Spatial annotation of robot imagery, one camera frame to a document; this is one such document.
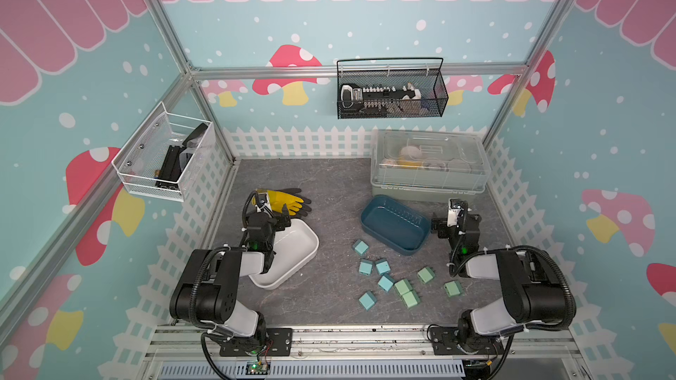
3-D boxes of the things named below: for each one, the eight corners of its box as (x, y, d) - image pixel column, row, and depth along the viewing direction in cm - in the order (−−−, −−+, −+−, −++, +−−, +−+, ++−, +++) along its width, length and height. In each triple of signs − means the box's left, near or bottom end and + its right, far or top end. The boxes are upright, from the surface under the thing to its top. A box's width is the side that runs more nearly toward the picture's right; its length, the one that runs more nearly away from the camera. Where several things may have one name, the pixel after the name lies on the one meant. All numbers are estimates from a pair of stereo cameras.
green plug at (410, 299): (407, 309, 81) (408, 307, 80) (401, 296, 84) (402, 294, 82) (420, 303, 82) (421, 301, 81) (413, 291, 85) (414, 289, 83)
